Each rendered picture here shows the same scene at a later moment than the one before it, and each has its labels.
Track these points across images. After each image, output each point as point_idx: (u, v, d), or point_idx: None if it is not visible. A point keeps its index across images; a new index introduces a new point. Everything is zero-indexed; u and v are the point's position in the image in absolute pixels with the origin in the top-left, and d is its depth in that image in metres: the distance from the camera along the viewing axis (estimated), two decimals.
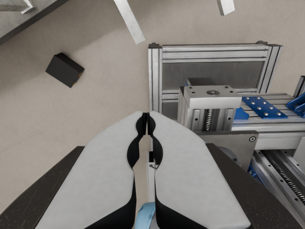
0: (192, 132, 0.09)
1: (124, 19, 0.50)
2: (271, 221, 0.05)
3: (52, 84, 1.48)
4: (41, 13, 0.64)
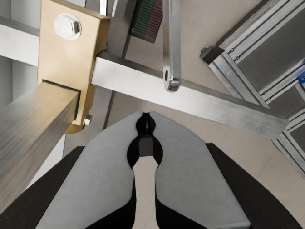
0: (192, 132, 0.09)
1: (228, 124, 0.22)
2: (271, 221, 0.05)
3: (140, 159, 1.38)
4: None
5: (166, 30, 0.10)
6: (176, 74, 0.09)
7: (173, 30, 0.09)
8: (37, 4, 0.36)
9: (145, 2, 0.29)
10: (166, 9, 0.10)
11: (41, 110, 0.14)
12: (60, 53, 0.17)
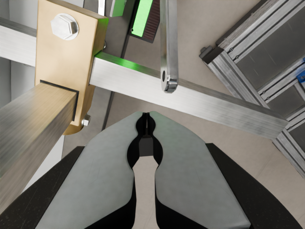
0: (192, 132, 0.09)
1: (226, 124, 0.22)
2: (271, 221, 0.05)
3: (140, 159, 1.38)
4: None
5: (164, 30, 0.10)
6: (173, 75, 0.09)
7: (170, 31, 0.09)
8: (36, 4, 0.36)
9: (144, 1, 0.29)
10: (163, 9, 0.10)
11: (38, 111, 0.14)
12: (57, 53, 0.17)
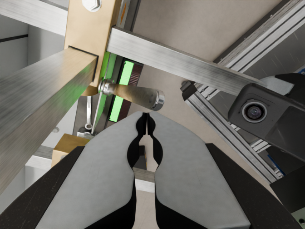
0: (192, 132, 0.09)
1: None
2: (271, 221, 0.05)
3: None
4: None
5: (139, 93, 0.14)
6: (159, 90, 0.12)
7: (145, 87, 0.14)
8: None
9: (116, 104, 0.45)
10: (134, 92, 0.15)
11: None
12: None
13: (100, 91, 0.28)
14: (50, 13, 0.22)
